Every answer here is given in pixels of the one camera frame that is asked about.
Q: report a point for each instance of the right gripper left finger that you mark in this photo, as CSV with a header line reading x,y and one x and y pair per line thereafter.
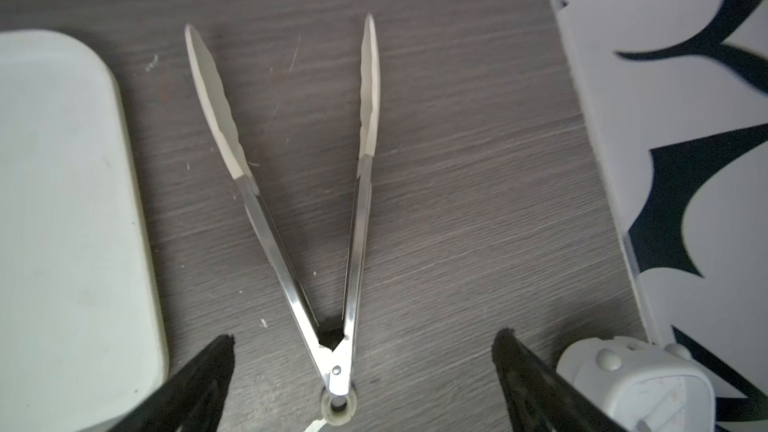
x,y
193,399

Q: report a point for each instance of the white timer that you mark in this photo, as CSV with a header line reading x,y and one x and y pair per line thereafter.
x,y
641,386

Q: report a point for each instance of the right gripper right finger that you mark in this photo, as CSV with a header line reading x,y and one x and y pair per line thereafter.
x,y
537,398

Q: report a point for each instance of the white plastic tray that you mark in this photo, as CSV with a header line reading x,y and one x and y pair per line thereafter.
x,y
82,335

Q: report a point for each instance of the steel tongs white tips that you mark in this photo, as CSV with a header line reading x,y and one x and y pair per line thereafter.
x,y
303,170

